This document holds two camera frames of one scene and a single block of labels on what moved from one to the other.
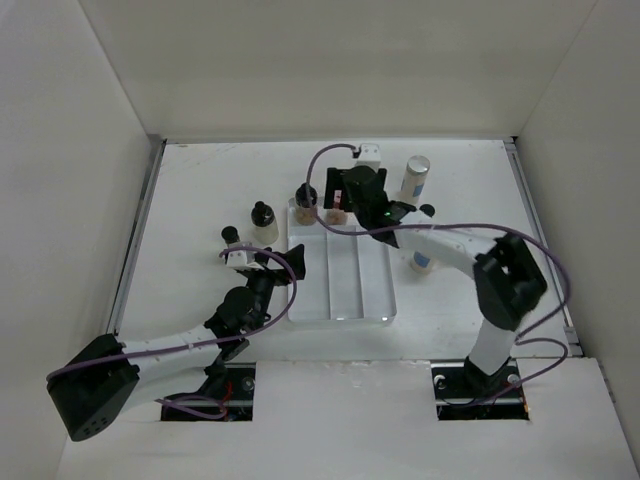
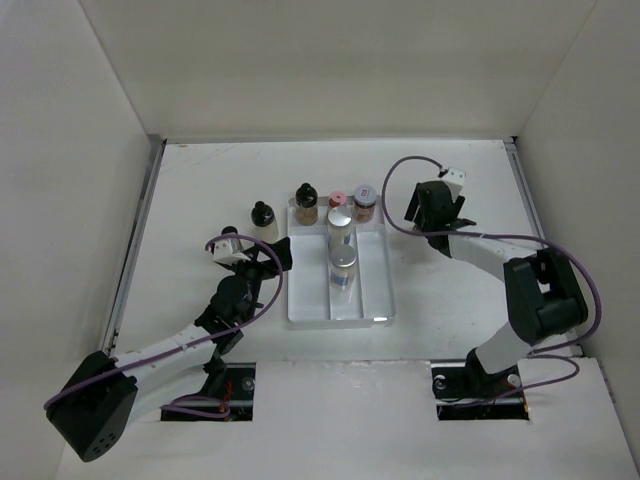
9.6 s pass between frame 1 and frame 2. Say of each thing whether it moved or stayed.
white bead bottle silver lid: moved
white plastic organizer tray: stayed
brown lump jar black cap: stayed
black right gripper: moved
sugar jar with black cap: stayed
